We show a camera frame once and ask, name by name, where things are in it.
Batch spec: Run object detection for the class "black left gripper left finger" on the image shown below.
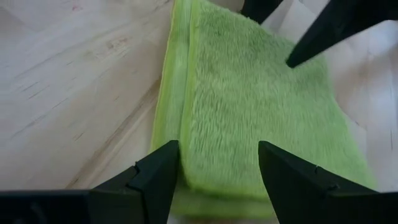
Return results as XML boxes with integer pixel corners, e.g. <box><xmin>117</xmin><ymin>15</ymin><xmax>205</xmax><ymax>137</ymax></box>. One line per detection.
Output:
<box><xmin>0</xmin><ymin>139</ymin><xmax>180</xmax><ymax>224</ymax></box>

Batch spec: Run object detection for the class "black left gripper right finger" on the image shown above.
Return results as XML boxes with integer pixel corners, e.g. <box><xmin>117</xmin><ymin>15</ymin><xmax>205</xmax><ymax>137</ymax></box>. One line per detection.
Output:
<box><xmin>257</xmin><ymin>140</ymin><xmax>398</xmax><ymax>224</ymax></box>

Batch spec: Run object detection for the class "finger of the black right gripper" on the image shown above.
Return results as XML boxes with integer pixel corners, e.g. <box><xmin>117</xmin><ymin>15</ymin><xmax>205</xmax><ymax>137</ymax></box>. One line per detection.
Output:
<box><xmin>285</xmin><ymin>0</ymin><xmax>398</xmax><ymax>68</ymax></box>
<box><xmin>241</xmin><ymin>0</ymin><xmax>284</xmax><ymax>24</ymax></box>

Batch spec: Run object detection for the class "lime green microfiber towel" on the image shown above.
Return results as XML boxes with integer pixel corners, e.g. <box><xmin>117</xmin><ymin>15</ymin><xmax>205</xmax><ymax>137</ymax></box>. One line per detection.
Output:
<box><xmin>150</xmin><ymin>0</ymin><xmax>377</xmax><ymax>218</ymax></box>

